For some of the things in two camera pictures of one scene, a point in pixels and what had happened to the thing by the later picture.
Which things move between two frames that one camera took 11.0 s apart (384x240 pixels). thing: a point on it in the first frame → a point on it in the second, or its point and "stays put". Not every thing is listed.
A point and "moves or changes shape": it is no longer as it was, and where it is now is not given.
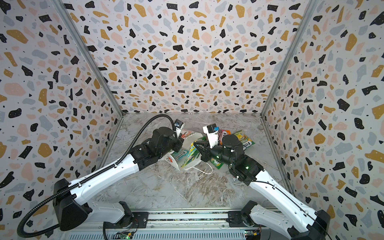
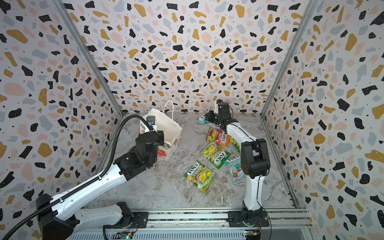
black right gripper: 205,149 → 211,117
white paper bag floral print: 188,157 moves or changes shape
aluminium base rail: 182,225 stays put
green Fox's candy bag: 192,156 → 201,176
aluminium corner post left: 64,10 stays put
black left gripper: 179,142 → 160,136
